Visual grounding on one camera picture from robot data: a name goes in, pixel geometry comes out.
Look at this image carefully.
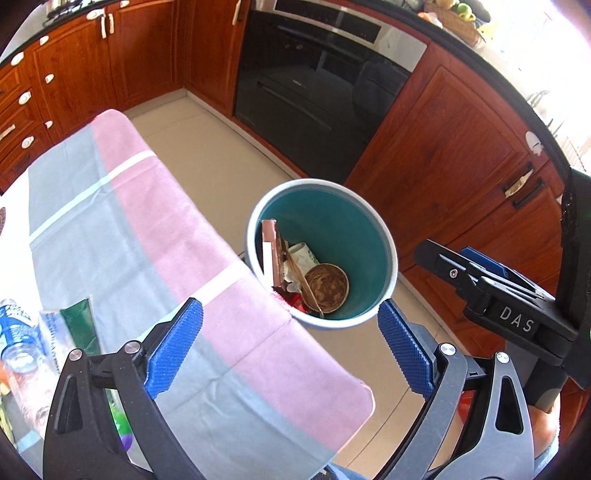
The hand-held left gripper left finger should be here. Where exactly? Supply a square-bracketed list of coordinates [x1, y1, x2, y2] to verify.
[42, 298, 205, 480]

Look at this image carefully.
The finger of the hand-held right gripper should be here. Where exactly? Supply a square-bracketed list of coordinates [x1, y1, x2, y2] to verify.
[461, 247, 552, 302]
[413, 239, 492, 301]

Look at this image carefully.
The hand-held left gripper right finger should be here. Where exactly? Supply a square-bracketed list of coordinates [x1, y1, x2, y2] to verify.
[377, 298, 536, 480]

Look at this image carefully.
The teal trash bin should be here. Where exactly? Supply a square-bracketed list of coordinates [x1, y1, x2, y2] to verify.
[246, 179, 399, 329]

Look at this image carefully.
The brown wooden bowl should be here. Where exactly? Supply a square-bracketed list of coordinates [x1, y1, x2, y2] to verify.
[305, 263, 350, 313]

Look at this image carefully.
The red snack bag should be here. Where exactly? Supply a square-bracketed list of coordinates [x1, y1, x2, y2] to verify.
[272, 285, 306, 311]

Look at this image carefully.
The brown paper cutlery sleeve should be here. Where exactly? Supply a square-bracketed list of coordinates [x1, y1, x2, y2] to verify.
[284, 240, 325, 317]

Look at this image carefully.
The brown and white box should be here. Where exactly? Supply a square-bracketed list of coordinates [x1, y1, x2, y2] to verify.
[261, 220, 288, 286]

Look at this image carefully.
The leaf print paper cup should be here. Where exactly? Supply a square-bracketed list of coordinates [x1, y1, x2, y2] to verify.
[288, 242, 320, 269]

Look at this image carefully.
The clear plastic water bottle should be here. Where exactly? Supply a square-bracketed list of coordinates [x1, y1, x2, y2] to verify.
[0, 298, 43, 374]

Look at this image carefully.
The person's right hand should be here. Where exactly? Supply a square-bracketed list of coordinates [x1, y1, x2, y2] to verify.
[530, 405, 558, 457]

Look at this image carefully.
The pink grey checked tablecloth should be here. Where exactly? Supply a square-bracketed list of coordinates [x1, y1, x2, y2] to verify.
[0, 109, 376, 467]

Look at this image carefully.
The black built-in oven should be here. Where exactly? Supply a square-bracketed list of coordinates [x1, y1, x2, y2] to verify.
[233, 0, 428, 185]

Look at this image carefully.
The fruit basket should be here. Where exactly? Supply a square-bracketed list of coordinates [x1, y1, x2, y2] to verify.
[424, 0, 492, 47]

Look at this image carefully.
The wooden cabinet with drawers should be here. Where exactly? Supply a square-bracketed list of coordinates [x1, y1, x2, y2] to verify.
[0, 0, 252, 195]

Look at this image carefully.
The wooden cabinet with black handle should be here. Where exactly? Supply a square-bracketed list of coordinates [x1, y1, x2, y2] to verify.
[344, 41, 591, 416]

